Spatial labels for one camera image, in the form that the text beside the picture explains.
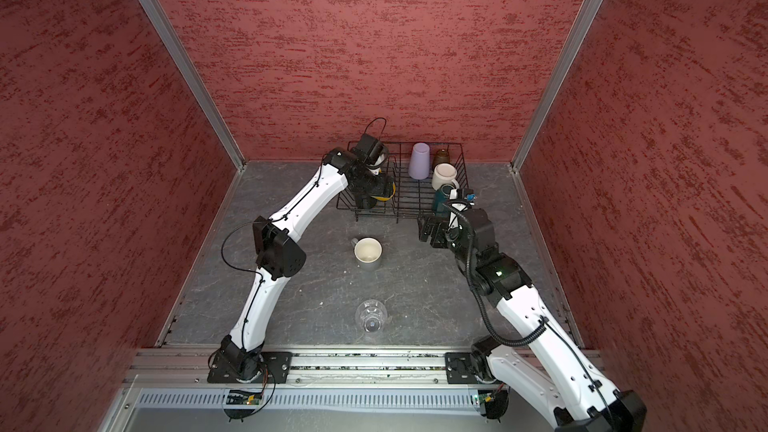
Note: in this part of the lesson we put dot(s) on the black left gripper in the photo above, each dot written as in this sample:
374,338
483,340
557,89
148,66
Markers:
376,191

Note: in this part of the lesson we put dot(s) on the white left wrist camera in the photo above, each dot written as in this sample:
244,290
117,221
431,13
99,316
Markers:
370,151

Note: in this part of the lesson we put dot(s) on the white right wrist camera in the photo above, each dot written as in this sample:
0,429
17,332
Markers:
459,201

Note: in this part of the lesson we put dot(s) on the clear glass cup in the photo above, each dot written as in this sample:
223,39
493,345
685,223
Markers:
371,316

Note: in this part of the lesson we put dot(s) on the dark green white-inside mug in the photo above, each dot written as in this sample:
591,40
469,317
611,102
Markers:
442,195

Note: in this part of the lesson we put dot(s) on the white mug red inside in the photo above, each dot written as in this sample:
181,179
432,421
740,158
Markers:
444,174

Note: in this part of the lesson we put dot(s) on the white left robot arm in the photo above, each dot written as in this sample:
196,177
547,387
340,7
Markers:
279,256

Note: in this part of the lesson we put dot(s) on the right aluminium corner post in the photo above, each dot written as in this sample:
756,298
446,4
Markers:
577,34

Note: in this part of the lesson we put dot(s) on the black wire dish rack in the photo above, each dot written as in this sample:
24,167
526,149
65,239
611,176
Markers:
412,197

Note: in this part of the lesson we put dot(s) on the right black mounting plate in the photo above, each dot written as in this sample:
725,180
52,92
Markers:
469,368

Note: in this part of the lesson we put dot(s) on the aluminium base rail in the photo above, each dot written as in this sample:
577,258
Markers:
326,378

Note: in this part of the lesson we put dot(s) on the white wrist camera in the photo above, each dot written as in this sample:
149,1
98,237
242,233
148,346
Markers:
459,201
370,151

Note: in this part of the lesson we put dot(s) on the aluminium corner post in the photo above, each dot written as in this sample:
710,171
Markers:
577,34
173,44

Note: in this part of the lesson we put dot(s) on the black mounting plate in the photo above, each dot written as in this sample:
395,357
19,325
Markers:
469,368
276,363

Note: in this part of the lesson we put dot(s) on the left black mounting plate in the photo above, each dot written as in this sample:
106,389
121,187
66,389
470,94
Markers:
276,363

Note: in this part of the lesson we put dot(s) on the yellow mug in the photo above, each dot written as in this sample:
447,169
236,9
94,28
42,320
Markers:
385,192

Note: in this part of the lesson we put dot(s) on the small cream mug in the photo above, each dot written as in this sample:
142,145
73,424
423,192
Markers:
368,253

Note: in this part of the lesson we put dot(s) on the lilac plastic cup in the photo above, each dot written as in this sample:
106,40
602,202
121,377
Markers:
420,163

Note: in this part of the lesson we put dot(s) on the left aluminium corner post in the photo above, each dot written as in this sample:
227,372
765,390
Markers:
173,44

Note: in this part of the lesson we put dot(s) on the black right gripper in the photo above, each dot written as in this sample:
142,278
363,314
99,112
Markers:
426,231

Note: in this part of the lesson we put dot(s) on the brown gold textured cup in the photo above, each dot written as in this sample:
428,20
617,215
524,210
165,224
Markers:
441,156

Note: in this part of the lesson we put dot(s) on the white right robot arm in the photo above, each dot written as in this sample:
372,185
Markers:
526,349

